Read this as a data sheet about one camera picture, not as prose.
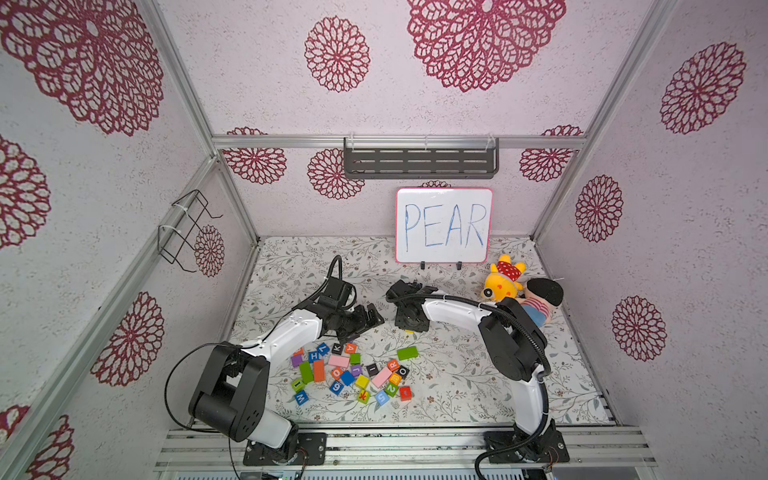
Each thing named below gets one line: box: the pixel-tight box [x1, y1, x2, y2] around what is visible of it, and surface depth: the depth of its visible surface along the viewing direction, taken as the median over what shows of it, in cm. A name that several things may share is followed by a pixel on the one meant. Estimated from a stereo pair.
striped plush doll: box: [521, 278, 564, 328], surface depth 96 cm
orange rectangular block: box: [314, 360, 325, 382], surface depth 89 cm
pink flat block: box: [328, 355, 350, 367], surface depth 90 cm
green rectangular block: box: [397, 346, 419, 361], surface depth 92 cm
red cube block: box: [400, 386, 412, 402], surface depth 83 cm
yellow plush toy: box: [481, 254, 527, 302], surface depth 103 cm
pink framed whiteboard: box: [395, 181, 493, 270], surface depth 108 cm
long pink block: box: [371, 366, 392, 388], surface depth 87 cm
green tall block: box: [299, 362, 314, 385], surface depth 87 cm
